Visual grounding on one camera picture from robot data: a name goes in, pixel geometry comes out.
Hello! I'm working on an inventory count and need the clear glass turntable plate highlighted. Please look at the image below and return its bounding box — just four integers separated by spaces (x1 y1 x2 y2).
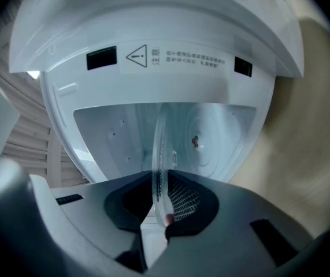
151 102 180 237

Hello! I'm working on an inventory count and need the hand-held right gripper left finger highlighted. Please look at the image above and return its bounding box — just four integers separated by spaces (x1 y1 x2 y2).
28 170 154 277

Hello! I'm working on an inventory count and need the white microwave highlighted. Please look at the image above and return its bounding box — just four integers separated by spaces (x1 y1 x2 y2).
8 0 306 185

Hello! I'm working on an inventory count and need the white slatted window blind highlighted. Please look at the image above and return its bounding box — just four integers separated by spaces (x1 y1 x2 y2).
0 63 92 186

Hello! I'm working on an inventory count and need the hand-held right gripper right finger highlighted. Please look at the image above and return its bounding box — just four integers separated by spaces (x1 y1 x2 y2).
151 169 319 277

